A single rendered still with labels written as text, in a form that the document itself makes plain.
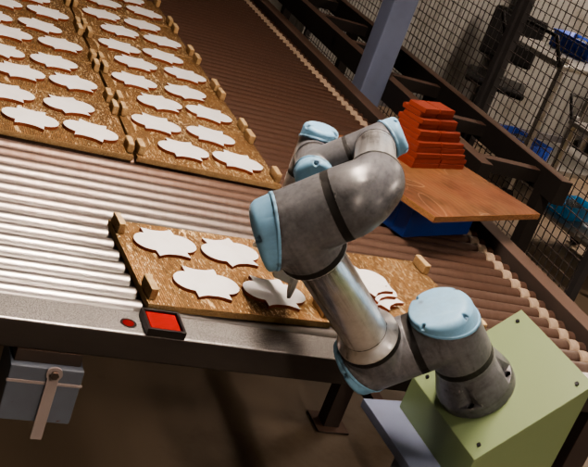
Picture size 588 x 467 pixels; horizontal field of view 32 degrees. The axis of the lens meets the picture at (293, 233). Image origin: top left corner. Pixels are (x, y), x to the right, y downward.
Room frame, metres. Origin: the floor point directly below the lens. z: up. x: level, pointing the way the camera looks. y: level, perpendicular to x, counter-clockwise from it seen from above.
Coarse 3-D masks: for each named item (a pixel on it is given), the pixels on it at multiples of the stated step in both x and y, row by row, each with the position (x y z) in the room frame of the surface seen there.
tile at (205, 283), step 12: (180, 276) 1.91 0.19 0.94; (192, 276) 1.93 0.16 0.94; (204, 276) 1.95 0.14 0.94; (216, 276) 1.97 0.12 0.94; (180, 288) 1.88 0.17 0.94; (192, 288) 1.88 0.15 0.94; (204, 288) 1.90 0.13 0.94; (216, 288) 1.92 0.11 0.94; (228, 288) 1.94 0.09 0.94; (228, 300) 1.90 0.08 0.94
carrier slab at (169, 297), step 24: (120, 240) 1.99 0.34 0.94; (192, 240) 2.12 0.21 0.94; (240, 240) 2.22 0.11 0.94; (144, 264) 1.93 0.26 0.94; (168, 264) 1.96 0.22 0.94; (192, 264) 2.01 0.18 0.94; (216, 264) 2.05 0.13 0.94; (168, 288) 1.86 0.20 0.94; (240, 288) 1.98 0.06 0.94; (192, 312) 1.82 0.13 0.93; (216, 312) 1.85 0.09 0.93; (240, 312) 1.87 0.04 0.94; (264, 312) 1.91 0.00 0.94; (288, 312) 1.95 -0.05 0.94; (312, 312) 1.99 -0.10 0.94
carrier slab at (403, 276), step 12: (360, 264) 2.34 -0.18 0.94; (372, 264) 2.37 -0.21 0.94; (384, 264) 2.40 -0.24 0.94; (396, 264) 2.43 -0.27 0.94; (408, 264) 2.46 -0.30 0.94; (384, 276) 2.33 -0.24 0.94; (396, 276) 2.35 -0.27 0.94; (408, 276) 2.38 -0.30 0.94; (420, 276) 2.41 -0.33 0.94; (396, 288) 2.28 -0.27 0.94; (408, 288) 2.31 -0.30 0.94; (420, 288) 2.33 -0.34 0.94; (408, 300) 2.24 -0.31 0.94; (396, 312) 2.15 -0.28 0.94
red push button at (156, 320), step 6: (150, 312) 1.75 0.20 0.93; (150, 318) 1.73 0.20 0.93; (156, 318) 1.74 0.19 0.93; (162, 318) 1.75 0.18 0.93; (168, 318) 1.76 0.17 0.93; (174, 318) 1.77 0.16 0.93; (150, 324) 1.71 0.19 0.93; (156, 324) 1.72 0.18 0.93; (162, 324) 1.73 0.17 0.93; (168, 324) 1.73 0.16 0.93; (174, 324) 1.74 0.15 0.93; (180, 330) 1.73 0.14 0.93
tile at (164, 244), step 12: (144, 228) 2.08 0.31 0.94; (132, 240) 2.01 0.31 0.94; (144, 240) 2.02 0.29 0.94; (156, 240) 2.04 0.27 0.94; (168, 240) 2.06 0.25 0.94; (180, 240) 2.08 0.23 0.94; (156, 252) 1.99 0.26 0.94; (168, 252) 2.00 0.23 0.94; (180, 252) 2.02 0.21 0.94; (192, 252) 2.05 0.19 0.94
